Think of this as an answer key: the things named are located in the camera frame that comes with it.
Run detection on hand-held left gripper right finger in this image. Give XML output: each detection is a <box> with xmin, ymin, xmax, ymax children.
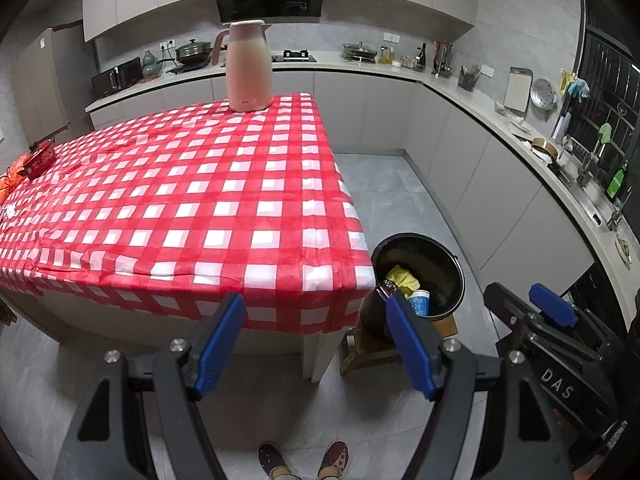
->
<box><xmin>384</xmin><ymin>292</ymin><xmax>573</xmax><ymax>480</ymax></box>

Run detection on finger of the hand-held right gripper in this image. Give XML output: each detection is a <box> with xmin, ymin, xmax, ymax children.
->
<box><xmin>529</xmin><ymin>283</ymin><xmax>613</xmax><ymax>346</ymax></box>
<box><xmin>482</xmin><ymin>281</ymin><xmax>603</xmax><ymax>366</ymax></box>

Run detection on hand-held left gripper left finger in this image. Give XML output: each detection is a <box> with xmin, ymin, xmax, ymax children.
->
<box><xmin>52</xmin><ymin>291</ymin><xmax>247</xmax><ymax>480</ymax></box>

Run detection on white blue patterned paper cup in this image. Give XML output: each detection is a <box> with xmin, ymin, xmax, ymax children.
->
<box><xmin>406</xmin><ymin>289</ymin><xmax>432</xmax><ymax>317</ymax></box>

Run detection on yellow cloth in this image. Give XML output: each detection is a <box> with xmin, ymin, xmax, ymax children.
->
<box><xmin>385</xmin><ymin>266</ymin><xmax>423</xmax><ymax>296</ymax></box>

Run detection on black bucket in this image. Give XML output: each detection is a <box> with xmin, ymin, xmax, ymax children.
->
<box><xmin>360</xmin><ymin>232</ymin><xmax>466</xmax><ymax>346</ymax></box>

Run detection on wooden stool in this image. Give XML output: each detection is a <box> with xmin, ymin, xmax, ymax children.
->
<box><xmin>339</xmin><ymin>315</ymin><xmax>458</xmax><ymax>376</ymax></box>

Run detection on beige kitchen island table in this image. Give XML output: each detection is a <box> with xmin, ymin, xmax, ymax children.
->
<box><xmin>0</xmin><ymin>285</ymin><xmax>361</xmax><ymax>381</ymax></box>

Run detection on person's left shoe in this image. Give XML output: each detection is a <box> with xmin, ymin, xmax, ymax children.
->
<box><xmin>258</xmin><ymin>442</ymin><xmax>293</xmax><ymax>478</ymax></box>

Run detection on person's shoe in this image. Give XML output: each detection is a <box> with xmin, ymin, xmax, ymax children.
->
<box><xmin>258</xmin><ymin>442</ymin><xmax>293</xmax><ymax>478</ymax></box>
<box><xmin>317</xmin><ymin>441</ymin><xmax>349</xmax><ymax>478</ymax></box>

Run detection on person's right shoe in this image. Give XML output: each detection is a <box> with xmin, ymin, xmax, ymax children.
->
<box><xmin>317</xmin><ymin>441</ymin><xmax>349</xmax><ymax>478</ymax></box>

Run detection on green bottle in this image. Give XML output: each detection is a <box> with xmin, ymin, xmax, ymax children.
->
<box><xmin>606</xmin><ymin>160</ymin><xmax>628</xmax><ymax>201</ymax></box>

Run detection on metal faucet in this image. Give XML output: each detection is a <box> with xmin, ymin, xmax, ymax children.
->
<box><xmin>577</xmin><ymin>135</ymin><xmax>608</xmax><ymax>186</ymax></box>

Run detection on red white checked tablecloth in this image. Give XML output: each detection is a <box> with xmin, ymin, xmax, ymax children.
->
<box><xmin>0</xmin><ymin>92</ymin><xmax>377</xmax><ymax>333</ymax></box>

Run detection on grey kitchen counter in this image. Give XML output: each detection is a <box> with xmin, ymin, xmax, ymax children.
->
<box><xmin>85</xmin><ymin>52</ymin><xmax>640</xmax><ymax>321</ymax></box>

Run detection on metal steamer plate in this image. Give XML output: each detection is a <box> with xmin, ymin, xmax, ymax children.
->
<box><xmin>531</xmin><ymin>78</ymin><xmax>557</xmax><ymax>108</ymax></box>

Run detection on white cutting board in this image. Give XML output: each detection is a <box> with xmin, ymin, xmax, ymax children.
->
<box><xmin>502</xmin><ymin>66</ymin><xmax>533</xmax><ymax>113</ymax></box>

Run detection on yellow blue rubber gloves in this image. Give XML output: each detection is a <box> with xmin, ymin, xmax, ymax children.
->
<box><xmin>559</xmin><ymin>69</ymin><xmax>591</xmax><ymax>101</ymax></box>

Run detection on dark utensil holder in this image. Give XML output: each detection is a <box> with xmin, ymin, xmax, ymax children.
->
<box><xmin>457</xmin><ymin>64</ymin><xmax>481</xmax><ymax>92</ymax></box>

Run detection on black window grille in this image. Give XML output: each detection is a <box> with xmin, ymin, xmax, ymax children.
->
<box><xmin>570</xmin><ymin>0</ymin><xmax>640</xmax><ymax>181</ymax></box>

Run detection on knife rack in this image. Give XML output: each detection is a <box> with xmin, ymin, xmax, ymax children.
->
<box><xmin>432</xmin><ymin>40</ymin><xmax>453</xmax><ymax>78</ymax></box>

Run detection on red gift box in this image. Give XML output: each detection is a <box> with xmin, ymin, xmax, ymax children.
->
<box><xmin>27</xmin><ymin>141</ymin><xmax>56</xmax><ymax>181</ymax></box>

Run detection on orange plastic bag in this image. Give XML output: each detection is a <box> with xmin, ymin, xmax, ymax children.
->
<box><xmin>0</xmin><ymin>157</ymin><xmax>31</xmax><ymax>196</ymax></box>

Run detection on pink thermos jug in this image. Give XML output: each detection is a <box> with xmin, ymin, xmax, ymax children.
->
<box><xmin>212</xmin><ymin>20</ymin><xmax>275</xmax><ymax>112</ymax></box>

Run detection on black microwave oven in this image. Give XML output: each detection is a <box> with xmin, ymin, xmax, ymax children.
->
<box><xmin>91</xmin><ymin>56</ymin><xmax>143</xmax><ymax>100</ymax></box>

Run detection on frying pan with lid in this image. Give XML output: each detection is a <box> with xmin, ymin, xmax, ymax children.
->
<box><xmin>342</xmin><ymin>41</ymin><xmax>378</xmax><ymax>61</ymax></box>

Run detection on dark wok with lid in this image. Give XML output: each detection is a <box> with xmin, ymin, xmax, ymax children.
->
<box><xmin>175</xmin><ymin>38</ymin><xmax>213</xmax><ymax>66</ymax></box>

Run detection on beige refrigerator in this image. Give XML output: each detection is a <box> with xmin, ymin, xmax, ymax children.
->
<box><xmin>12</xmin><ymin>27</ymin><xmax>68</xmax><ymax>141</ymax></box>

